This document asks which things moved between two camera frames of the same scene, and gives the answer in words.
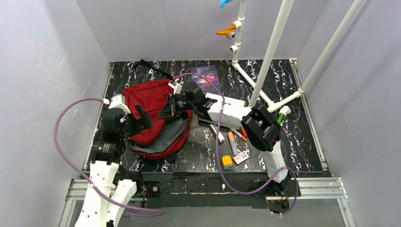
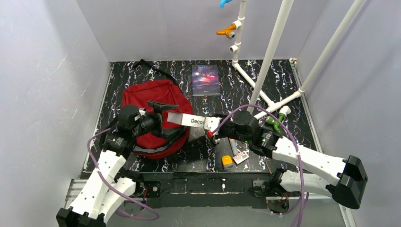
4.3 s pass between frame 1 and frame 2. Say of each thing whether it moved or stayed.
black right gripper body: moved
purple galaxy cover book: stayed
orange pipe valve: stayed
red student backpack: moved
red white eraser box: stayed
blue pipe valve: stayed
